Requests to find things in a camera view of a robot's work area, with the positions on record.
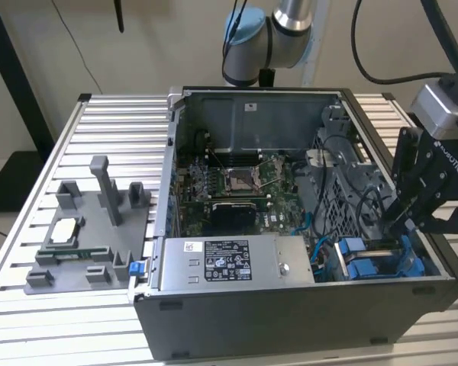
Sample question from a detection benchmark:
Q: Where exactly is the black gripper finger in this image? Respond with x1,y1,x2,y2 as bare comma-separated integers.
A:
390,181,450,238
382,127,431,230

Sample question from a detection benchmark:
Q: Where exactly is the black disk wire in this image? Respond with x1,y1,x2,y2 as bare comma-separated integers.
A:
356,183,401,234

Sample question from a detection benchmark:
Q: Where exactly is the hard disk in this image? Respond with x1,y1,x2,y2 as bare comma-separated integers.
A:
336,234,425,278

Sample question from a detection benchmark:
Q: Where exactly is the blue disk carrier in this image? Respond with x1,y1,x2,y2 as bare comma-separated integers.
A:
346,259,383,281

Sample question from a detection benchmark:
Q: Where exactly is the gray metal disk bay cage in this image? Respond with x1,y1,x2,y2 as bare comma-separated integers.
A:
295,103,443,284

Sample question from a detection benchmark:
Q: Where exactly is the black RAM slot bank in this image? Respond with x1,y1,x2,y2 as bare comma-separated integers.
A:
211,191,271,200
205,149,263,169

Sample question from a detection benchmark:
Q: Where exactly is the green motherboard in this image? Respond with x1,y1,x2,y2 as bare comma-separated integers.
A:
173,150,311,237

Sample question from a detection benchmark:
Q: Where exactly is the thin metal locking lever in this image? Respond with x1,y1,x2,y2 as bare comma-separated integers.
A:
258,166,288,188
208,148,230,172

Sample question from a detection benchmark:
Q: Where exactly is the CPU socket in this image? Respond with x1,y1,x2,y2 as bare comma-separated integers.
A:
223,167,263,194

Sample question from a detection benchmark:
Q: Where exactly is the silver power supply unit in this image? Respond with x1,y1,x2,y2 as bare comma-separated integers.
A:
157,235,316,293

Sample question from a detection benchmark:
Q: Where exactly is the black graphics card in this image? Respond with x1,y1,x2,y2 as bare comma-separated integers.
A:
209,201,258,230

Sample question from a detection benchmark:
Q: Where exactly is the black open PC case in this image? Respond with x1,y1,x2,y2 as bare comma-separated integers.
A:
127,85,458,361

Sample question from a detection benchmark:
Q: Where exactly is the gray parts rack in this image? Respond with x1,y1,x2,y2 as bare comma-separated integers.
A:
24,155,153,297

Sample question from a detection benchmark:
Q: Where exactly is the black hanging antenna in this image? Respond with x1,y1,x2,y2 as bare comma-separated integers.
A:
113,0,126,34

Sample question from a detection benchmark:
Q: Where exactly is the green RAM stick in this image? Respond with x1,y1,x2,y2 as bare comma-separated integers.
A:
40,247,108,260

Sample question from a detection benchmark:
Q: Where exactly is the silver CPU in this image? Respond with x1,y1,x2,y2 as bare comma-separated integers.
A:
50,218,80,244

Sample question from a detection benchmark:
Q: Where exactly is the black stand with base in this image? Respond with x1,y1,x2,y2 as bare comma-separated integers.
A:
0,0,56,213

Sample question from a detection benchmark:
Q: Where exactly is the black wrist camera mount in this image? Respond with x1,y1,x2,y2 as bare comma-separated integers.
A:
419,207,458,235

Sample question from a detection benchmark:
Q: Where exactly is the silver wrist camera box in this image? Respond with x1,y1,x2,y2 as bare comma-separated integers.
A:
408,82,458,140

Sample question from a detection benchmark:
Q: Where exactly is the thin black wire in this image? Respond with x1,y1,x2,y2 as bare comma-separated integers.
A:
312,136,353,239

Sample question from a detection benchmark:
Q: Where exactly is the thick black gripper cable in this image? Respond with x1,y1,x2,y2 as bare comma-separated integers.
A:
351,0,457,84

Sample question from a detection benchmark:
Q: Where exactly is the blue data wire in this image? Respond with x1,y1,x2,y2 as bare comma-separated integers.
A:
295,212,335,272

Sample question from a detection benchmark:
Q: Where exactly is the black wrist hose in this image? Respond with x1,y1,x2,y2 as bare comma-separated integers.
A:
419,0,458,82

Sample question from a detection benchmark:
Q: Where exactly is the black arm joint cable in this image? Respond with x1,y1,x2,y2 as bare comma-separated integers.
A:
221,0,250,59

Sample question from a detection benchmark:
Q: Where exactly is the thin black wall cable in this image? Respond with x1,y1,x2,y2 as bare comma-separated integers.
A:
52,0,105,95

